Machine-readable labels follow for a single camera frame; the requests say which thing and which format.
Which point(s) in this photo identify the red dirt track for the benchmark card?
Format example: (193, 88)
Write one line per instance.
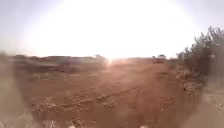
(113, 90)

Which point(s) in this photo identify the vehicle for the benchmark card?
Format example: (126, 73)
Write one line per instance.
(158, 59)

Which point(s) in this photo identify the low scrub vegetation strip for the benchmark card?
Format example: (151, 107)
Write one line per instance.
(56, 61)

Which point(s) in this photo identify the green bushes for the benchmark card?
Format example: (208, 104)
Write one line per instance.
(204, 51)

